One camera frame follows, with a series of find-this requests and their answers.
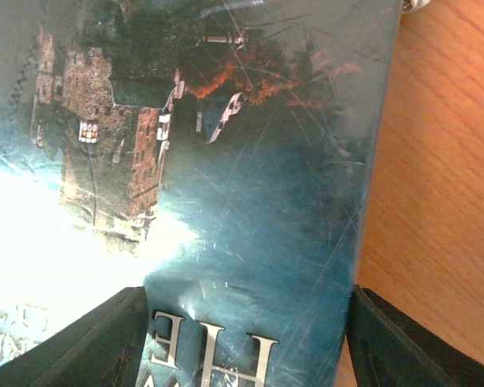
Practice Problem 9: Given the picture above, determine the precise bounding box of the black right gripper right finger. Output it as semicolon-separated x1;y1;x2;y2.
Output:
346;285;484;387

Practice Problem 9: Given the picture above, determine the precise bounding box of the dark blue castle cover book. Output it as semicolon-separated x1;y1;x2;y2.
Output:
0;1;401;386

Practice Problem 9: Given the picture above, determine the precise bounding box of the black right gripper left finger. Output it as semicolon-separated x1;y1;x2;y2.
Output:
0;286;149;386

